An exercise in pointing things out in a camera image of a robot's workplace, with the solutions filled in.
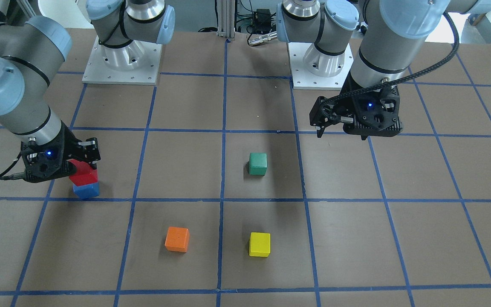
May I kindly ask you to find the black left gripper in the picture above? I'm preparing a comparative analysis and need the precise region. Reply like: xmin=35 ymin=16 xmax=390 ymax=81
xmin=339 ymin=86 xmax=403 ymax=140

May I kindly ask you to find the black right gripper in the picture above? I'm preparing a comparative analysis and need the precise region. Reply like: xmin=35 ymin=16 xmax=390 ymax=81
xmin=20 ymin=126 xmax=84 ymax=183

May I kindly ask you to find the red wooden block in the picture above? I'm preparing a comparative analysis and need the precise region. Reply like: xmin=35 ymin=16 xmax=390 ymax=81
xmin=68 ymin=159 xmax=98 ymax=186

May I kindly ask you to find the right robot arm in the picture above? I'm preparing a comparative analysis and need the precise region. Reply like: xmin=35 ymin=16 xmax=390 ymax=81
xmin=0 ymin=0 xmax=176 ymax=186

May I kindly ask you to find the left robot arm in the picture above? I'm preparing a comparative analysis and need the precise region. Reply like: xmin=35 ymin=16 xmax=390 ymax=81
xmin=275 ymin=0 xmax=491 ymax=140

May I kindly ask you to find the blue wooden block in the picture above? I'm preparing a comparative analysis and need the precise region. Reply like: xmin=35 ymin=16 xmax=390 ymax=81
xmin=73 ymin=182 xmax=100 ymax=200

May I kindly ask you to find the green wooden block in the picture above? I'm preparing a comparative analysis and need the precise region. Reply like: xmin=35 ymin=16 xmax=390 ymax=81
xmin=248 ymin=152 xmax=268 ymax=176

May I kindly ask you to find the orange wooden block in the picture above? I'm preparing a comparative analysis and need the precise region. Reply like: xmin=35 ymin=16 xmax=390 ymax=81
xmin=164 ymin=226 xmax=190 ymax=253

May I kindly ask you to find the yellow wooden block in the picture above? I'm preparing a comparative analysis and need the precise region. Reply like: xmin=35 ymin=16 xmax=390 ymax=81
xmin=248 ymin=232 xmax=271 ymax=257

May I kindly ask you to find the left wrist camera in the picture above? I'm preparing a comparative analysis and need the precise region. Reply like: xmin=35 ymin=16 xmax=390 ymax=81
xmin=309 ymin=96 xmax=355 ymax=138

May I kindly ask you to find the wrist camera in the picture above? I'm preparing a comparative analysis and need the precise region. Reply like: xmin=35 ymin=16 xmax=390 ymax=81
xmin=309 ymin=96 xmax=355 ymax=138
xmin=78 ymin=137 xmax=101 ymax=165

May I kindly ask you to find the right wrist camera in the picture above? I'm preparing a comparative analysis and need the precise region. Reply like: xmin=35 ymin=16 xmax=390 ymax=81
xmin=78 ymin=137 xmax=101 ymax=165

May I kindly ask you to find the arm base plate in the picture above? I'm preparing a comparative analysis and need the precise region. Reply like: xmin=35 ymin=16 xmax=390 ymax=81
xmin=288 ymin=42 xmax=353 ymax=90
xmin=82 ymin=39 xmax=163 ymax=85

